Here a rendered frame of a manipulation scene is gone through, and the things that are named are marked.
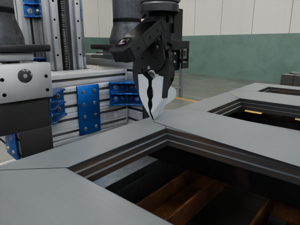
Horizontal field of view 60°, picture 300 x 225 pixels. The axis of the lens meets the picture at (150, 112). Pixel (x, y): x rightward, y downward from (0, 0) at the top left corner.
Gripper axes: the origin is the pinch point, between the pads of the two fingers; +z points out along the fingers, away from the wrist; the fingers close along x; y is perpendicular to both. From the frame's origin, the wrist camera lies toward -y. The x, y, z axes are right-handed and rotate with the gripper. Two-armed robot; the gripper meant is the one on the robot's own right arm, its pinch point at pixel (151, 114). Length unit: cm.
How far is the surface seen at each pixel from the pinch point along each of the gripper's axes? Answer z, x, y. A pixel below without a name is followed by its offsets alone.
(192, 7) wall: -129, 457, 762
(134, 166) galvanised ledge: 22.8, 18.9, 14.7
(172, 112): 5.6, 9.6, 21.0
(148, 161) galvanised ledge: 22.8, 17.7, 19.7
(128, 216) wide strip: 5.8, -12.9, -19.6
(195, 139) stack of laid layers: 6.6, -4.8, 9.1
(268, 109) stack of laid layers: 8, -7, 53
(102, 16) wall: -130, 912, 756
